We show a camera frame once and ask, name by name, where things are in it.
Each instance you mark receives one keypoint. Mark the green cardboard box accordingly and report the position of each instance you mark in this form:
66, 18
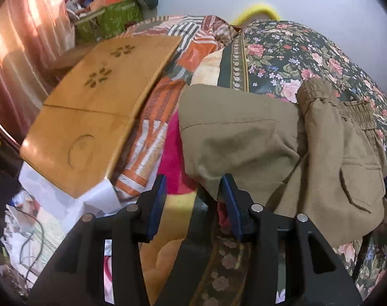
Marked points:
120, 16

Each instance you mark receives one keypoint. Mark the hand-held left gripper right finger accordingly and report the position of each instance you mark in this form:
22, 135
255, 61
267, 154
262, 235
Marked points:
233, 210

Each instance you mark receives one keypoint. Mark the floral blanket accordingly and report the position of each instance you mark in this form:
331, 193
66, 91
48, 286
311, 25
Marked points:
276, 51

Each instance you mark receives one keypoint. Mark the white paper bag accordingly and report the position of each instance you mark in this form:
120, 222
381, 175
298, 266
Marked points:
94, 199

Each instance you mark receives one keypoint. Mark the khaki pants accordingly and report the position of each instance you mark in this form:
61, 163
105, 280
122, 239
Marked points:
244, 134

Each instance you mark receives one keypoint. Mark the pink cloth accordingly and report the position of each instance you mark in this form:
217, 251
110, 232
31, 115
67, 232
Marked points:
176, 165

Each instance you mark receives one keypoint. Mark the colourful fleece blanket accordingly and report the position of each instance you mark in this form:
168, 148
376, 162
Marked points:
168, 261

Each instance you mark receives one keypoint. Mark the wooden lap table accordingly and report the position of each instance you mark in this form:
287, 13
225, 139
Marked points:
101, 102

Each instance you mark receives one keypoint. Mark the yellow hoop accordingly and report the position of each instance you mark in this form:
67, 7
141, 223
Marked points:
260, 7

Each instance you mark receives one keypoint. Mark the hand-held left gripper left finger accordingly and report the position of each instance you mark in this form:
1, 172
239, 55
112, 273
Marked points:
157, 207

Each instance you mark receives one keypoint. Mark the pink curtain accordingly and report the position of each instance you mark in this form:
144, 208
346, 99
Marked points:
18, 38

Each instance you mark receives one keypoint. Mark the striped patchwork cloth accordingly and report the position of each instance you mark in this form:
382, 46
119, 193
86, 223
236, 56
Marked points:
142, 153

